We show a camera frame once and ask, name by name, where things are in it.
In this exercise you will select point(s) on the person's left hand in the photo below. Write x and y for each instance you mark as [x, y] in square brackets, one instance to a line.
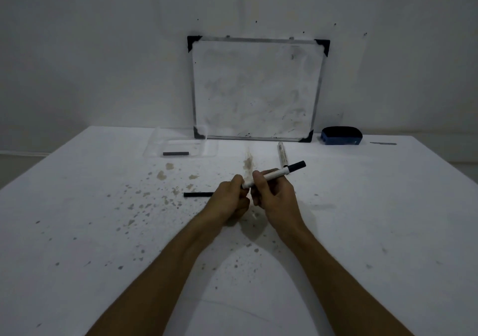
[224, 201]

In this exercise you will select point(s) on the person's right hand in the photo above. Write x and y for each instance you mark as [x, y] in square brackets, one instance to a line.
[278, 201]

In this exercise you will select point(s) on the person's right thumb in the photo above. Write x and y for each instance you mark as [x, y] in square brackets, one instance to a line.
[260, 182]

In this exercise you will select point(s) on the person's left thumb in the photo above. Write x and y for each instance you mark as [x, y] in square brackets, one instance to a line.
[238, 182]

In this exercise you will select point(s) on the white marker with black cap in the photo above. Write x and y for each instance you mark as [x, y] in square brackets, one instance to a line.
[278, 173]

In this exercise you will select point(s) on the person's left forearm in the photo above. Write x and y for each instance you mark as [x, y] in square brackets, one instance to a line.
[160, 279]

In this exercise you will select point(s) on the person's right forearm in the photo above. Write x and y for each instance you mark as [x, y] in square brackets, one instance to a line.
[336, 287]

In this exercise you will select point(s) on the white marker without cap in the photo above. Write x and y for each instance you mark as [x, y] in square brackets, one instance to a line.
[282, 155]

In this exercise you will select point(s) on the black bar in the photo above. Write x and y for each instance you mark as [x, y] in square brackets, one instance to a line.
[198, 194]

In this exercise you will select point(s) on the short grey bar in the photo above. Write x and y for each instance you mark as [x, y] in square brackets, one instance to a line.
[175, 153]

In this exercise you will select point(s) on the clear plastic tray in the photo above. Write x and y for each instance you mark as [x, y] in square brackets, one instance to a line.
[179, 143]

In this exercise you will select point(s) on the whiteboard with black corners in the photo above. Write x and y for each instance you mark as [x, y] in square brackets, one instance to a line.
[257, 89]

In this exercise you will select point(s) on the blue whiteboard eraser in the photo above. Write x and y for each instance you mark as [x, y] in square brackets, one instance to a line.
[341, 135]

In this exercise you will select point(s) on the thin grey strip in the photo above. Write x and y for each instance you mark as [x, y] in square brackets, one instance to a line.
[383, 143]

